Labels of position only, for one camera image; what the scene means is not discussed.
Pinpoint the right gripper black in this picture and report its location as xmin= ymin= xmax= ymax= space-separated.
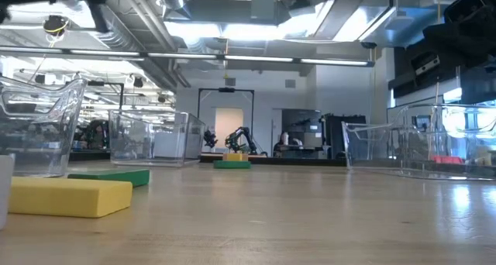
xmin=422 ymin=12 xmax=496 ymax=71

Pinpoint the red box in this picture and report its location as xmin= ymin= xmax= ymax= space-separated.
xmin=430 ymin=154 xmax=465 ymax=165

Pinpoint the dark shelf unit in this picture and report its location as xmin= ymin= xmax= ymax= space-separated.
xmin=281 ymin=108 xmax=323 ymax=150

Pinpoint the tan cardboard box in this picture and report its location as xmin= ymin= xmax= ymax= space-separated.
xmin=474 ymin=146 xmax=493 ymax=167

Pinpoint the white paper label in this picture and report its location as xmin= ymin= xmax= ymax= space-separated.
xmin=153 ymin=131 xmax=187 ymax=158

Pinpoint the black monitor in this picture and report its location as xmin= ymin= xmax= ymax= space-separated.
xmin=412 ymin=114 xmax=432 ymax=133

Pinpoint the long ceiling light bar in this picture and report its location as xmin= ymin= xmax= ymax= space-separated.
xmin=0 ymin=46 xmax=376 ymax=68

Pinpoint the black table edge frame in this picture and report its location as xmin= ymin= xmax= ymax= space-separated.
xmin=69 ymin=150 xmax=348 ymax=167

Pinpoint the black cabinet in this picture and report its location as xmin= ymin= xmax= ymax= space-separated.
xmin=324 ymin=113 xmax=367 ymax=160

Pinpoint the clear plastic bin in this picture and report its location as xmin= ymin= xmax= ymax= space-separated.
xmin=340 ymin=103 xmax=496 ymax=182
xmin=0 ymin=75 xmax=88 ymax=179

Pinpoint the yellow cube block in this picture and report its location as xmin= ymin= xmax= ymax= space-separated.
xmin=222 ymin=152 xmax=250 ymax=162

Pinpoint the yellow rectangular block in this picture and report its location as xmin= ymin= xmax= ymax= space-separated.
xmin=8 ymin=176 xmax=133 ymax=219

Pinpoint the green rectangular block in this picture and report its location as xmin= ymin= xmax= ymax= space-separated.
xmin=212 ymin=160 xmax=252 ymax=170
xmin=67 ymin=168 xmax=150 ymax=188

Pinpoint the black metal gantry frame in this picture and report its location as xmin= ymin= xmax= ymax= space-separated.
xmin=196 ymin=87 xmax=256 ymax=150

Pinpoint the black ceiling cord reel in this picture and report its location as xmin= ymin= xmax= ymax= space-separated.
xmin=42 ymin=15 xmax=71 ymax=36

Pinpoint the clear bin centre left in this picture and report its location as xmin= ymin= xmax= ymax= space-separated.
xmin=108 ymin=108 xmax=206 ymax=168

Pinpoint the person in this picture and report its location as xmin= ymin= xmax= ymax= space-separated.
xmin=273 ymin=131 xmax=304 ymax=157

